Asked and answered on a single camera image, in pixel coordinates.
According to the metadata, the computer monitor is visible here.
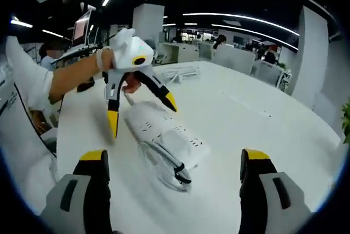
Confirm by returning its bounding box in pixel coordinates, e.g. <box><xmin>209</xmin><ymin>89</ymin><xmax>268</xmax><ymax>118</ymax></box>
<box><xmin>71</xmin><ymin>9</ymin><xmax>94</xmax><ymax>49</ymax></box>

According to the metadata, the green potted plant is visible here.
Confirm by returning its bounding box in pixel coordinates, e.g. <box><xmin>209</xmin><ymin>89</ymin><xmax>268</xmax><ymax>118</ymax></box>
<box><xmin>340</xmin><ymin>102</ymin><xmax>350</xmax><ymax>145</ymax></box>

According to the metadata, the white desk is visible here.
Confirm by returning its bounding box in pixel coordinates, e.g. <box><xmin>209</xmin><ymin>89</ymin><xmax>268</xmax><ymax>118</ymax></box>
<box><xmin>56</xmin><ymin>60</ymin><xmax>342</xmax><ymax>234</ymax></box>

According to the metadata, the white power strip cable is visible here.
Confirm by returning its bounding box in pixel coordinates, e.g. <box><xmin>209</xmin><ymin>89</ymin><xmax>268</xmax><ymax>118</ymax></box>
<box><xmin>122</xmin><ymin>65</ymin><xmax>202</xmax><ymax>107</ymax></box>

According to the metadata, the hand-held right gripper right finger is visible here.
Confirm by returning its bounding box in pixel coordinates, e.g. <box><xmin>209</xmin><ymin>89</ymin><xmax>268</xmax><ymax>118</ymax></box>
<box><xmin>239</xmin><ymin>148</ymin><xmax>313</xmax><ymax>234</ymax></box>

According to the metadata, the white power strip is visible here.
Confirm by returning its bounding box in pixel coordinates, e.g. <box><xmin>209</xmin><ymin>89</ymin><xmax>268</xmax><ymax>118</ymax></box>
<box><xmin>124</xmin><ymin>102</ymin><xmax>211</xmax><ymax>164</ymax></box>

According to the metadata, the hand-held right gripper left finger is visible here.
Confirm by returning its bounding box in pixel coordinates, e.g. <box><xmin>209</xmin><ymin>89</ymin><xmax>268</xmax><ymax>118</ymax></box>
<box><xmin>40</xmin><ymin>149</ymin><xmax>113</xmax><ymax>234</ymax></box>

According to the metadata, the person's left hand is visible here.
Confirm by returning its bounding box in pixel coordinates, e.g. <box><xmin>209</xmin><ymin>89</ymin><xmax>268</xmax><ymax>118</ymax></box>
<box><xmin>121</xmin><ymin>71</ymin><xmax>142</xmax><ymax>95</ymax></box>

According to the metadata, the person's white coat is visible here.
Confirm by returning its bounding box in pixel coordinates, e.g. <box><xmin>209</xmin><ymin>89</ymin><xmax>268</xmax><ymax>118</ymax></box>
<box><xmin>0</xmin><ymin>36</ymin><xmax>60</xmax><ymax>191</ymax></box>

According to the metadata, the white charger cable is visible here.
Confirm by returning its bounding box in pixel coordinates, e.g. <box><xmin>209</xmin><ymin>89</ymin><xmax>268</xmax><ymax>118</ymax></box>
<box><xmin>137</xmin><ymin>135</ymin><xmax>193</xmax><ymax>194</ymax></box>

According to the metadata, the white wrist strap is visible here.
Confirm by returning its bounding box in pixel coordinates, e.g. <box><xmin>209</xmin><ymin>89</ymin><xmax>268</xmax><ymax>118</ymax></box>
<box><xmin>95</xmin><ymin>48</ymin><xmax>113</xmax><ymax>72</ymax></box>

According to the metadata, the small black object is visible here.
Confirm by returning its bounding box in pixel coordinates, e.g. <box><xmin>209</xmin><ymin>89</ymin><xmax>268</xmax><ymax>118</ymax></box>
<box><xmin>76</xmin><ymin>77</ymin><xmax>96</xmax><ymax>93</ymax></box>

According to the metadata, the white charger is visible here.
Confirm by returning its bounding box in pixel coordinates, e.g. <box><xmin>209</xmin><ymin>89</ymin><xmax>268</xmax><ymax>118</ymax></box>
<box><xmin>160</xmin><ymin>129</ymin><xmax>193</xmax><ymax>159</ymax></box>

